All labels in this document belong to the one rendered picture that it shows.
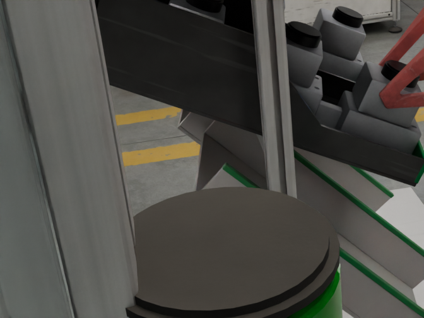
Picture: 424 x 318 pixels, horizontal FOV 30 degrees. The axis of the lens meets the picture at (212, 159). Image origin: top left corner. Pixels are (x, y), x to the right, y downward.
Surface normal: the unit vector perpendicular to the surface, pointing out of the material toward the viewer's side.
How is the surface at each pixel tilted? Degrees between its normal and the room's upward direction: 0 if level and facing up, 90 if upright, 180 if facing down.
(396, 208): 0
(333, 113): 90
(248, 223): 0
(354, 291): 90
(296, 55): 89
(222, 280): 0
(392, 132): 90
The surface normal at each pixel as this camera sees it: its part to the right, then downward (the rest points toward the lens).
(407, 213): -0.11, -0.89
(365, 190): -0.05, 0.46
